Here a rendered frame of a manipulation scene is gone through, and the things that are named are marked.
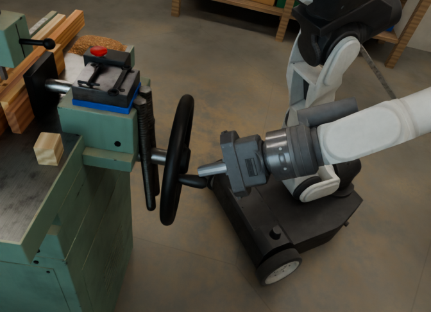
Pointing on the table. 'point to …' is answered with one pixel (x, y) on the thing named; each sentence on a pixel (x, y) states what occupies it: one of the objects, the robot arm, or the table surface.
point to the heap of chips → (80, 46)
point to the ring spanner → (119, 81)
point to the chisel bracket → (15, 25)
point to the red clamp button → (99, 51)
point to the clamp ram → (44, 83)
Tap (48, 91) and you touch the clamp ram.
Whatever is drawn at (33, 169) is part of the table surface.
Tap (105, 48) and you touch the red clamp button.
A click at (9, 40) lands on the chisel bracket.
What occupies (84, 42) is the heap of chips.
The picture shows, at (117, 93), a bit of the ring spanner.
